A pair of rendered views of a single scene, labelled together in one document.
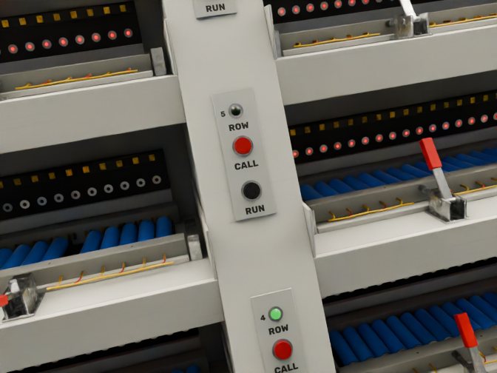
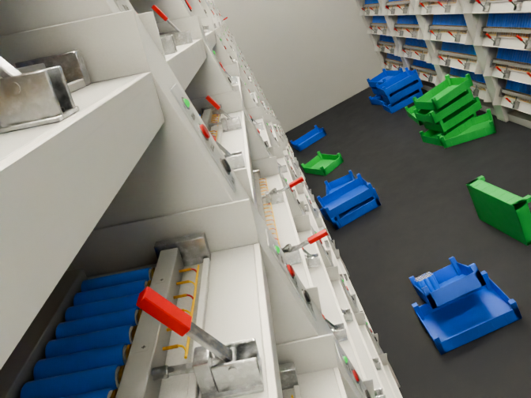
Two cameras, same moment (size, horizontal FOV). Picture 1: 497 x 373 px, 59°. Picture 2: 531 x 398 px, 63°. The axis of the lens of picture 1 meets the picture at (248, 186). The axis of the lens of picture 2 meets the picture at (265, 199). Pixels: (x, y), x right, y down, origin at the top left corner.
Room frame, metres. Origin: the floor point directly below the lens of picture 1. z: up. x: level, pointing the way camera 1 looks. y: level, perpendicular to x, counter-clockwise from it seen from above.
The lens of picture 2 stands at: (0.18, 1.12, 1.29)
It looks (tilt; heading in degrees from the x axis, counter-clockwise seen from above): 22 degrees down; 286
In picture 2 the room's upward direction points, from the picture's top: 31 degrees counter-clockwise
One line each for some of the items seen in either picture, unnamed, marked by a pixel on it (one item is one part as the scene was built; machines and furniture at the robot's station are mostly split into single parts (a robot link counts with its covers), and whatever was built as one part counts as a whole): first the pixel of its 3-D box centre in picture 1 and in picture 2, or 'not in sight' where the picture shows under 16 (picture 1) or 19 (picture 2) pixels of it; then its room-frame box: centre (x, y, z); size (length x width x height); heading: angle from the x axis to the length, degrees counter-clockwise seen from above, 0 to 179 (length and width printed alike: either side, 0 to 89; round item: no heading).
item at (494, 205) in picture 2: not in sight; (502, 208); (-0.22, -0.56, 0.10); 0.30 x 0.08 x 0.20; 106
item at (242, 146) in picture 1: (242, 146); not in sight; (0.42, 0.00, 1.02); 0.02 x 0.01 x 0.02; 98
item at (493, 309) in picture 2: not in sight; (463, 310); (0.11, -0.15, 0.04); 0.30 x 0.20 x 0.08; 8
